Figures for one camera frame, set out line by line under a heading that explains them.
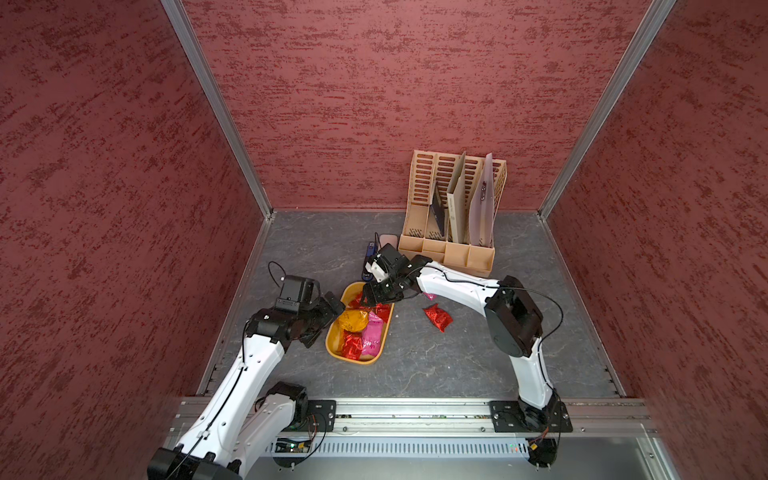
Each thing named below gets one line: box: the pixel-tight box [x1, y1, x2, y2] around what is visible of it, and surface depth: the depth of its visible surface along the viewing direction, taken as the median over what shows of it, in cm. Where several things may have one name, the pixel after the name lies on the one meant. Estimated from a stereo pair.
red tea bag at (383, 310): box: [376, 302, 392, 323], surface depth 89 cm
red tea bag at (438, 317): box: [422, 303, 454, 333], surface depth 91 cm
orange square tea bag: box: [338, 310, 368, 332], surface depth 86 cm
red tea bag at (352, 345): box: [341, 330, 363, 361], surface depth 83 cm
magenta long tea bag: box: [361, 311, 384, 356], surface depth 85 cm
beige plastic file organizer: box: [398, 150, 508, 278], surface depth 105 cm
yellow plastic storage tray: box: [325, 282, 395, 364], surface depth 87 cm
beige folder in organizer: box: [447, 152, 467, 243], surface depth 94 cm
